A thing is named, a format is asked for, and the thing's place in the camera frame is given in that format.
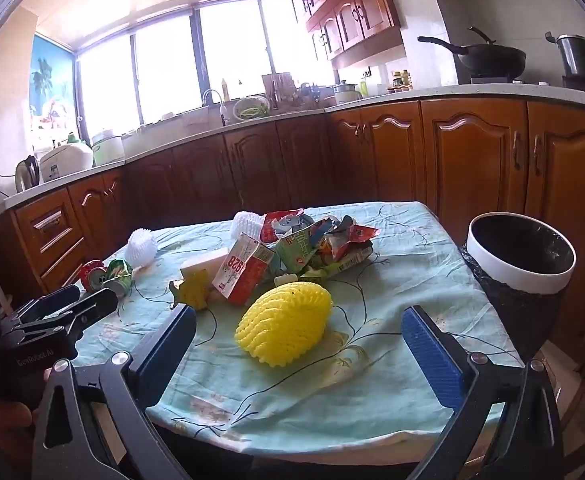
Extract bowl of green vegetables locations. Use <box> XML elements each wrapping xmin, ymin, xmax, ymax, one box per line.
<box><xmin>233</xmin><ymin>96</ymin><xmax>271</xmax><ymax>122</ymax></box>

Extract red crushed can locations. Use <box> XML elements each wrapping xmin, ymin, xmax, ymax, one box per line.
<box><xmin>79</xmin><ymin>259</ymin><xmax>107</xmax><ymax>292</ymax></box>

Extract brown upper wall cabinets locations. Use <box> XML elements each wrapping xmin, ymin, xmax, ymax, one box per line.
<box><xmin>290</xmin><ymin>0</ymin><xmax>403</xmax><ymax>70</ymax></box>

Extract black stock pot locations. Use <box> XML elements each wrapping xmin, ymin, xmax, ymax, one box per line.
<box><xmin>545</xmin><ymin>32</ymin><xmax>585</xmax><ymax>91</ymax></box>

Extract light green floral tablecloth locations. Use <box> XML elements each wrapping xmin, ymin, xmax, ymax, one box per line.
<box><xmin>69</xmin><ymin>200</ymin><xmax>523</xmax><ymax>453</ymax></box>

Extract white rice cooker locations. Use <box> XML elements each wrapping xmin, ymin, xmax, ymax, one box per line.
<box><xmin>38</xmin><ymin>142</ymin><xmax>94</xmax><ymax>182</ymax></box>

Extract brown lower kitchen cabinets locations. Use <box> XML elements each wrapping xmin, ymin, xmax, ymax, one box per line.
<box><xmin>0</xmin><ymin>86</ymin><xmax>585</xmax><ymax>362</ymax></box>

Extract steel electric kettle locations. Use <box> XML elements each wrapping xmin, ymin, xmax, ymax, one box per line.
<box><xmin>15</xmin><ymin>155</ymin><xmax>41</xmax><ymax>193</ymax></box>

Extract yellow foam scrap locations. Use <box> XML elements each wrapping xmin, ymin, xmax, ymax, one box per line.
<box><xmin>169</xmin><ymin>269</ymin><xmax>211</xmax><ymax>311</ymax></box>

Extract white red 1928 milk carton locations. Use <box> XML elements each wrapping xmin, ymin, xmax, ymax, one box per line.
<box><xmin>212</xmin><ymin>234</ymin><xmax>275</xmax><ymax>306</ymax></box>

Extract white foam fruit net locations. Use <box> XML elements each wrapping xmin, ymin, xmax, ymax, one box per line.
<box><xmin>124</xmin><ymin>229</ymin><xmax>158</xmax><ymax>269</ymax></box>

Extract green crushed can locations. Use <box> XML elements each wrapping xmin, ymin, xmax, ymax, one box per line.
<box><xmin>102</xmin><ymin>259</ymin><xmax>133</xmax><ymax>299</ymax></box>

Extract person's left hand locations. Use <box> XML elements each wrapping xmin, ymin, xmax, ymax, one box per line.
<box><xmin>0</xmin><ymin>366</ymin><xmax>54</xmax><ymax>456</ymax></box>

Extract yellow foam fruit net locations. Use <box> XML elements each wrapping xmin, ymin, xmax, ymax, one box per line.
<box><xmin>235</xmin><ymin>282</ymin><xmax>333</xmax><ymax>367</ymax></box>

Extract small lidded pot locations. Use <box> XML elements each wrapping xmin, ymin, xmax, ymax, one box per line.
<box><xmin>333</xmin><ymin>80</ymin><xmax>363</xmax><ymax>105</ymax></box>

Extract white foam block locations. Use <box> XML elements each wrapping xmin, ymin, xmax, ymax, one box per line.
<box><xmin>180</xmin><ymin>247</ymin><xmax>230</xmax><ymax>281</ymax></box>

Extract green paper carton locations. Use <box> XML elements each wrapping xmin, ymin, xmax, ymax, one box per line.
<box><xmin>274</xmin><ymin>224</ymin><xmax>329</xmax><ymax>273</ymax></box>

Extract red snack wrapper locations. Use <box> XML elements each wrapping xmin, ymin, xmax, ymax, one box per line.
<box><xmin>259</xmin><ymin>208</ymin><xmax>304</xmax><ymax>244</ymax></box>

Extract chrome sink faucet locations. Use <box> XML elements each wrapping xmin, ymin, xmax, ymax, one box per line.
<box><xmin>202</xmin><ymin>88</ymin><xmax>227</xmax><ymax>127</ymax></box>

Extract black wok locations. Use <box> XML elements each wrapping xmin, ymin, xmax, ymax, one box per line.
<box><xmin>417</xmin><ymin>26</ymin><xmax>527</xmax><ymax>80</ymax></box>

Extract cartoon orange snack bag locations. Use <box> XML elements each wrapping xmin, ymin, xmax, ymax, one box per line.
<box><xmin>325</xmin><ymin>222</ymin><xmax>379</xmax><ymax>261</ymax></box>

